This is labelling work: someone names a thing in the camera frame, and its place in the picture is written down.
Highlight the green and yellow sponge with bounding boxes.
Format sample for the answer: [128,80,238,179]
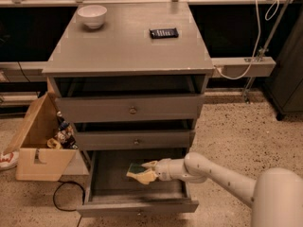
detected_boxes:
[126,163,147,181]

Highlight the black floor cable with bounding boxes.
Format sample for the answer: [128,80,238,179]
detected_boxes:
[52,180,87,227]

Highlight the items inside cardboard box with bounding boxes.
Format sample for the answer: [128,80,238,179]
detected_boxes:
[46,112,78,149]

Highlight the white ceramic bowl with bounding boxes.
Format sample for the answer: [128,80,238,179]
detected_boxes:
[77,5,107,29]

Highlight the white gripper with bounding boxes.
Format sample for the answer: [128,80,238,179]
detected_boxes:
[134,158,185,184]

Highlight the white hanging cable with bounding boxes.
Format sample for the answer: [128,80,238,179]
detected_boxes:
[215,0,281,81]

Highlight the grey top drawer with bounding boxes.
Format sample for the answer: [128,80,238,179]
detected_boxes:
[56,95,204,123]

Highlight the grey open bottom drawer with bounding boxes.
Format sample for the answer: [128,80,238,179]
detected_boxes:
[78,148,199,218]

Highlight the metal stand pole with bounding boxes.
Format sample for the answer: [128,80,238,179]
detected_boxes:
[242,0,293,104]

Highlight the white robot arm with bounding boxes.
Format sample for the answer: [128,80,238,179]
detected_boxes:
[127,152,303,227]

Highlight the dark grey cabinet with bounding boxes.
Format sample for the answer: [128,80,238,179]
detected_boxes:
[264,11,303,121]

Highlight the black snack bar packet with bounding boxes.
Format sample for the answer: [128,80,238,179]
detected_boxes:
[150,28,179,39]

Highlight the grey middle drawer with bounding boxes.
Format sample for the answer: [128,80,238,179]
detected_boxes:
[75,130,195,150]

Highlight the grey wooden drawer cabinet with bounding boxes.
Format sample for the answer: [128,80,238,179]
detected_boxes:
[42,1,216,156]

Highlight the red and white shoe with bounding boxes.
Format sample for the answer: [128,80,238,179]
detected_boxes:
[0,151,19,170]

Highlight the open cardboard box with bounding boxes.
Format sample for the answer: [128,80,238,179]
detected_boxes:
[5,94,77,182]

